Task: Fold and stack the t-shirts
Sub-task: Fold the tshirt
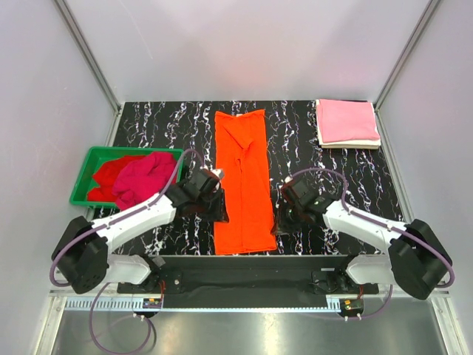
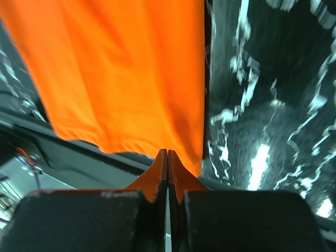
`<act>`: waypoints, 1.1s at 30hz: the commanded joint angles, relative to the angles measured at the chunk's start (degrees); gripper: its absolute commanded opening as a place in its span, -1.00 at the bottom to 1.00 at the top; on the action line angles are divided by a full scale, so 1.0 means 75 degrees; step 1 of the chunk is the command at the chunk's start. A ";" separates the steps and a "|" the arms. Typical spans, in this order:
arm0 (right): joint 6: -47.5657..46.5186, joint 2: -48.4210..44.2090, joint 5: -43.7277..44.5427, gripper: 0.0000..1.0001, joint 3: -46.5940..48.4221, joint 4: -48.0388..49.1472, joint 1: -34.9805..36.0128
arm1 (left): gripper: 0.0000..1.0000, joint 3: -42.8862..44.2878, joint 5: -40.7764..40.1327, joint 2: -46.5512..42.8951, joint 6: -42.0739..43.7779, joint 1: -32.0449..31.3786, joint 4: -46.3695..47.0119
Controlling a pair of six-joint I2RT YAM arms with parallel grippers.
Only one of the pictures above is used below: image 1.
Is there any red t shirt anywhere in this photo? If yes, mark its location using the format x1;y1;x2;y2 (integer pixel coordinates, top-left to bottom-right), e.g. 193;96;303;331
87;155;144;203

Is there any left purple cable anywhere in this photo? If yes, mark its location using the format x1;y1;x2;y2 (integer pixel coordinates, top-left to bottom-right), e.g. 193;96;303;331
50;149;208;354

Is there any orange t shirt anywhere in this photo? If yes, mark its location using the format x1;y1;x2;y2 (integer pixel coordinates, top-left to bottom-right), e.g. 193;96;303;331
214;109;276;255

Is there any right aluminium corner post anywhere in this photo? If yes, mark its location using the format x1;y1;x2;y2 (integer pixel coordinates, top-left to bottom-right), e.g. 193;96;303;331
373;0;444;112

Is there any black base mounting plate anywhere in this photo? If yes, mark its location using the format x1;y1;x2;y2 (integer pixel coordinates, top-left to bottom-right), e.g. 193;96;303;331
118;256;378;311

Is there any aluminium corner post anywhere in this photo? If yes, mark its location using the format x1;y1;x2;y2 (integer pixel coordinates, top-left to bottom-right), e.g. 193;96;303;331
373;0;444;112
55;0;123;115

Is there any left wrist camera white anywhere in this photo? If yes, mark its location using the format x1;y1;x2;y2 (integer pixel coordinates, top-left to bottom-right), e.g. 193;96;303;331
210;169;225;180

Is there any black marble pattern mat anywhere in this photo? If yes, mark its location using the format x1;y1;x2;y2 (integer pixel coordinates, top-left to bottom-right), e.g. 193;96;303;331
111;100;407;257

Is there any magenta t shirt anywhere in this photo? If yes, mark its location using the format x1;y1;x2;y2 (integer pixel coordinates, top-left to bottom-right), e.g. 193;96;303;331
112;152;177;211

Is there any left aluminium corner post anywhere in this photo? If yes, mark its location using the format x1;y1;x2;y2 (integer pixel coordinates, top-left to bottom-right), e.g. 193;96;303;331
55;0;123;115

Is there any aluminium frame rail front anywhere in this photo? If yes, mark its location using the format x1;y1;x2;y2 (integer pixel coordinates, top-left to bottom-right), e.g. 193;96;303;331
47;288;454;315

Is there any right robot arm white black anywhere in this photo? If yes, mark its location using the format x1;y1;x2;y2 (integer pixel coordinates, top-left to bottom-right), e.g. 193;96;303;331
271;177;455;300

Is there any green plastic bin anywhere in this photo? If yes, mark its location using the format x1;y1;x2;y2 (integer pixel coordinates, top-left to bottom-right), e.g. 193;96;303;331
69;146;184;209

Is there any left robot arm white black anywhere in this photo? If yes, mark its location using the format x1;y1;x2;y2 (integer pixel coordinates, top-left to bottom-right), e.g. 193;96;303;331
50;169;229;294

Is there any cream folded t shirt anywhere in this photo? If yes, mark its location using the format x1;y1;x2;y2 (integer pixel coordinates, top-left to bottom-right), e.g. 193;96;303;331
316;99;381;151

